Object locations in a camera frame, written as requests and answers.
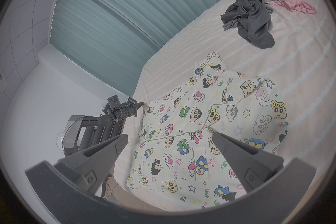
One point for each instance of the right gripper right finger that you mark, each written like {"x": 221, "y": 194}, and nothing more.
{"x": 241, "y": 162}

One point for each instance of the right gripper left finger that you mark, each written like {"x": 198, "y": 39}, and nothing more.
{"x": 99, "y": 157}

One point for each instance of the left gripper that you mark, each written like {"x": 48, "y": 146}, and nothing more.
{"x": 131, "y": 110}

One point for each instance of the white printed pyjama top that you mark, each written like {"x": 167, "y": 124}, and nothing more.
{"x": 196, "y": 112}

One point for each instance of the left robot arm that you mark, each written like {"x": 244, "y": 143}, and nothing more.
{"x": 94, "y": 120}

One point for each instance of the bed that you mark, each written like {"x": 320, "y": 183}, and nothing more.
{"x": 301, "y": 73}

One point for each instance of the black chest of drawers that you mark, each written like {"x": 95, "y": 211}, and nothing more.
{"x": 105, "y": 136}

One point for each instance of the black garment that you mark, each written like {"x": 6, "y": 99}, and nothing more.
{"x": 252, "y": 18}

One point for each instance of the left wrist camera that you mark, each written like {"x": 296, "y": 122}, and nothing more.
{"x": 112, "y": 102}

